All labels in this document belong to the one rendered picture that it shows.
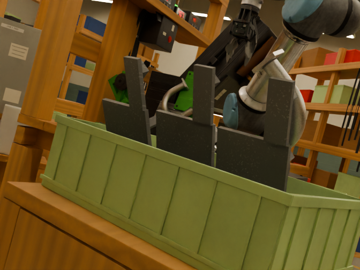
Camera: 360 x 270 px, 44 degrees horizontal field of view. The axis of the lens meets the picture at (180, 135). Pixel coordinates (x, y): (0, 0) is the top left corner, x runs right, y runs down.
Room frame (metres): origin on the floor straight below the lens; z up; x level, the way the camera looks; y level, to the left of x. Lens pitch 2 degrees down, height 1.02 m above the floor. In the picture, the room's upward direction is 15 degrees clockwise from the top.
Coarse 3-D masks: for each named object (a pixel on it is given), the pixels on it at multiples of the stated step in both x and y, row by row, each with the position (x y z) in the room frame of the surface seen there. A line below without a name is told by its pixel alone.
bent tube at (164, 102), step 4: (184, 80) 2.20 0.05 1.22; (180, 84) 2.18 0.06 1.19; (184, 84) 2.16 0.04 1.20; (172, 88) 2.18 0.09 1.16; (176, 88) 2.18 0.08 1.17; (180, 88) 2.18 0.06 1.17; (188, 88) 2.18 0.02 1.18; (168, 92) 2.18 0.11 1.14; (172, 92) 2.18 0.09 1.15; (176, 92) 2.19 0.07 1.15; (164, 96) 2.18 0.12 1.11; (168, 96) 2.18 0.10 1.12; (164, 100) 2.18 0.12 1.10; (164, 104) 2.17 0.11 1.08; (164, 108) 2.16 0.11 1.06
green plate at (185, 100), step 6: (192, 72) 2.22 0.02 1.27; (186, 78) 2.22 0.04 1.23; (192, 78) 2.21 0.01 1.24; (186, 84) 2.21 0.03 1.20; (192, 84) 2.20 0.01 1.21; (186, 90) 2.20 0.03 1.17; (192, 90) 2.18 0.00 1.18; (180, 96) 2.19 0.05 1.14; (186, 96) 2.18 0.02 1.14; (192, 96) 2.17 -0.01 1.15; (180, 102) 2.18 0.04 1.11; (186, 102) 2.17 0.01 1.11; (192, 102) 2.16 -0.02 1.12; (174, 108) 2.18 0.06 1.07; (180, 108) 2.17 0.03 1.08; (186, 108) 2.16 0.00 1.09
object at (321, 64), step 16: (320, 48) 5.70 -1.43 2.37; (304, 64) 6.00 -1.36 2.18; (320, 64) 5.71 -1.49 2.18; (336, 64) 5.01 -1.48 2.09; (352, 64) 4.71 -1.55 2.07; (320, 80) 6.21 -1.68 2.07; (336, 80) 5.08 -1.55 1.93; (304, 96) 5.66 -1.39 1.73; (320, 96) 5.29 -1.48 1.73; (336, 96) 4.97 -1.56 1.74; (352, 96) 4.93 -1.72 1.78; (320, 112) 6.04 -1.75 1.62; (336, 112) 5.52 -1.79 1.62; (352, 112) 4.52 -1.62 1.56; (304, 128) 5.54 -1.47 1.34; (320, 128) 5.07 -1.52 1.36; (336, 128) 5.30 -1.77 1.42; (352, 128) 4.42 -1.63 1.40; (304, 144) 5.21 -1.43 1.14; (320, 144) 4.97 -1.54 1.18; (336, 144) 5.32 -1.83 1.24; (352, 144) 4.52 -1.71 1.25; (304, 160) 5.62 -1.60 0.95; (320, 176) 4.92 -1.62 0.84; (336, 176) 4.76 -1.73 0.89; (352, 176) 4.31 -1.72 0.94; (352, 192) 4.26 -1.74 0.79
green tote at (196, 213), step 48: (96, 144) 0.94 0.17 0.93; (144, 144) 0.86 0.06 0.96; (96, 192) 0.92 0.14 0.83; (144, 192) 0.84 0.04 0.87; (192, 192) 0.77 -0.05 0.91; (240, 192) 0.71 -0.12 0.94; (288, 192) 1.09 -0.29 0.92; (336, 192) 1.02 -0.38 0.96; (144, 240) 0.82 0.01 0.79; (192, 240) 0.75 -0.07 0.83; (240, 240) 0.70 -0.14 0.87; (288, 240) 0.69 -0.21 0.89; (336, 240) 0.86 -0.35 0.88
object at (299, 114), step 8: (272, 56) 0.79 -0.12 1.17; (264, 64) 0.80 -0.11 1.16; (272, 64) 0.80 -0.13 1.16; (280, 64) 0.81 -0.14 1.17; (272, 72) 0.80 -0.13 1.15; (280, 72) 0.80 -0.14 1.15; (296, 88) 0.80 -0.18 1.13; (296, 104) 0.80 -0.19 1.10; (304, 104) 0.80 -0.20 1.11; (296, 112) 0.80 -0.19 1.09; (304, 112) 0.80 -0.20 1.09; (296, 120) 0.80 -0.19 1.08; (304, 120) 0.81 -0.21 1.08; (296, 128) 0.81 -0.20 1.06; (296, 136) 0.82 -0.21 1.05
